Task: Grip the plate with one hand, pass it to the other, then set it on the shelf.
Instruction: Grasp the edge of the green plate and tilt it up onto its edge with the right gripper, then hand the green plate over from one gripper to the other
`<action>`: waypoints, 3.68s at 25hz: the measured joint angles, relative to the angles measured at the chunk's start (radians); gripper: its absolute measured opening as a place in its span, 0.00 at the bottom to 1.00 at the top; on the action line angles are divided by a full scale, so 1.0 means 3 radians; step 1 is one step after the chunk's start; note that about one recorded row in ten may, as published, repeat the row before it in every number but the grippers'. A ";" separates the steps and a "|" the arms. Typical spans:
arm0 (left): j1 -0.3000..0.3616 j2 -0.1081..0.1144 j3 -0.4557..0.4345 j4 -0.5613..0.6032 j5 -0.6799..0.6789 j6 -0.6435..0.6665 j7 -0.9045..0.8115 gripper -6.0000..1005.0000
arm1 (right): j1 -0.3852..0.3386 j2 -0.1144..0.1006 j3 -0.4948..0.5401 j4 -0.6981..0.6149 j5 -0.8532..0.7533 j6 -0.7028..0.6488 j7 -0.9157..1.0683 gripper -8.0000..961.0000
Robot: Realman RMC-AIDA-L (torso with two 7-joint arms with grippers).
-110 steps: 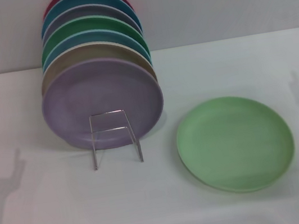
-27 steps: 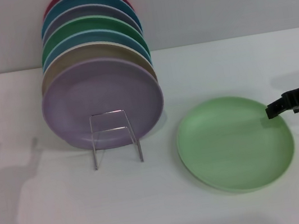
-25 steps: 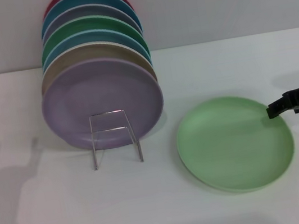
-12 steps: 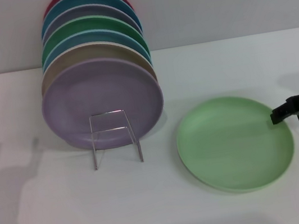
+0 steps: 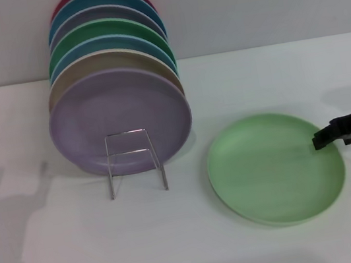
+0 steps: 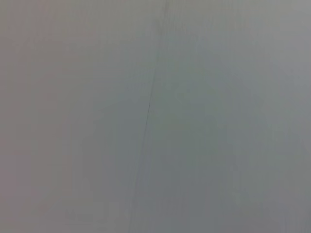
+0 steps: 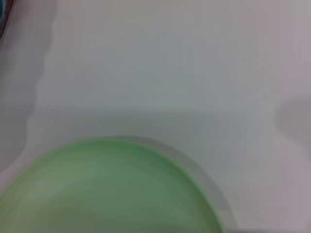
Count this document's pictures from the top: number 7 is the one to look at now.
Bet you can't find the light green plate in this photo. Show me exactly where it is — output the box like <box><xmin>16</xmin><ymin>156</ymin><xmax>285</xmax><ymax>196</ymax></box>
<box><xmin>0</xmin><ymin>137</ymin><xmax>225</xmax><ymax>233</ymax></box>

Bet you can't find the red plate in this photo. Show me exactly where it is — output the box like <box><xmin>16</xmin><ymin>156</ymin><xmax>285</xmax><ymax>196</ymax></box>
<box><xmin>0</xmin><ymin>0</ymin><xmax>15</xmax><ymax>41</ymax></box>

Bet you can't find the teal plate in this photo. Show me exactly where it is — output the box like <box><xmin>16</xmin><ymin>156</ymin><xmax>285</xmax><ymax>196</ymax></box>
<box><xmin>0</xmin><ymin>0</ymin><xmax>7</xmax><ymax>24</ymax></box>

